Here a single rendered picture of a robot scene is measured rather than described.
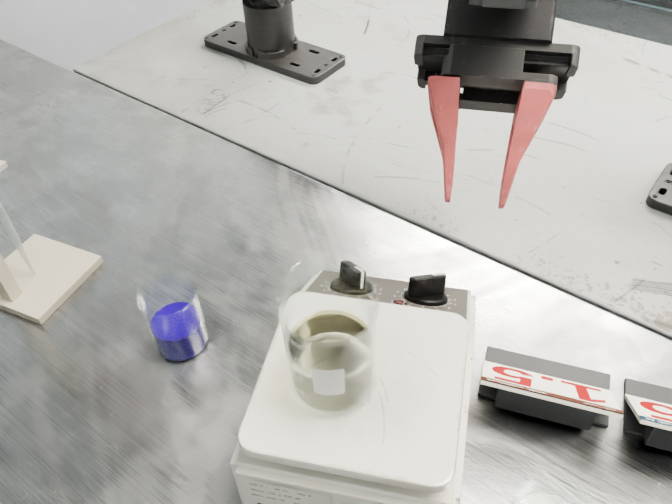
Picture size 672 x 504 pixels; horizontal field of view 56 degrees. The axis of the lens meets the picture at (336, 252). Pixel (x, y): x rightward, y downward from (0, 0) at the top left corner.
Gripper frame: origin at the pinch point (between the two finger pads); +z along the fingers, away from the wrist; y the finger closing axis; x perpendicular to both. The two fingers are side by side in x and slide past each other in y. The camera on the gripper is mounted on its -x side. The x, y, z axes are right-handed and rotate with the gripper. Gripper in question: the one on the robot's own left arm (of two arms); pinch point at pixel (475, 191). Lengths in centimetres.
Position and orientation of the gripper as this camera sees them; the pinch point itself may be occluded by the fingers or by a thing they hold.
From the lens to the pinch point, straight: 43.6
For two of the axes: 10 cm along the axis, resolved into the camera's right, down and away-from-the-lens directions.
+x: 1.8, 0.9, 9.8
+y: 9.7, 1.3, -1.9
